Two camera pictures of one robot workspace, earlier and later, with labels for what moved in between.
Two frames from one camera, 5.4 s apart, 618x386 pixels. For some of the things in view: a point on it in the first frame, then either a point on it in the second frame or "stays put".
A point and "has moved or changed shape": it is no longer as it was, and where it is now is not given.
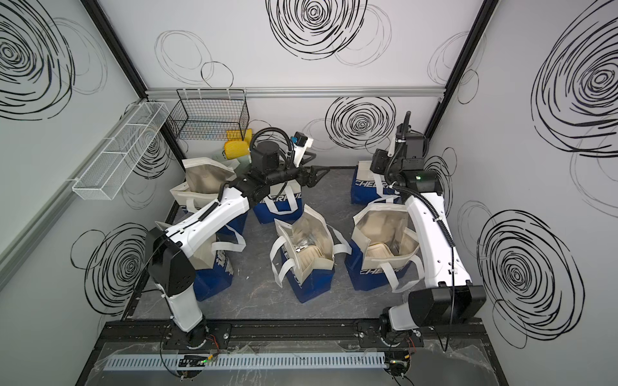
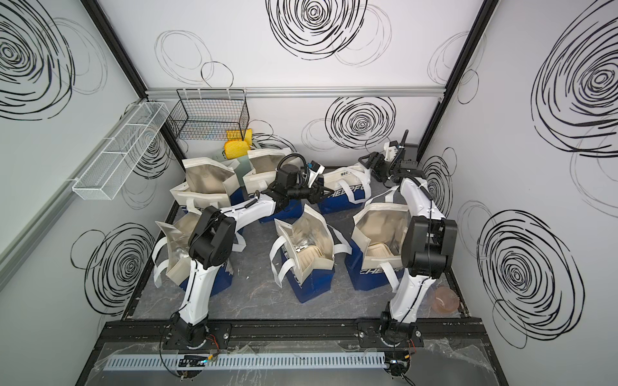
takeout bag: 385,249 stays put
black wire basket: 209,115 stays put
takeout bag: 305,256 stays put
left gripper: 309,181 -> 315,193
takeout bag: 370,186 has moved or changed shape
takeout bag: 206,175 stays put
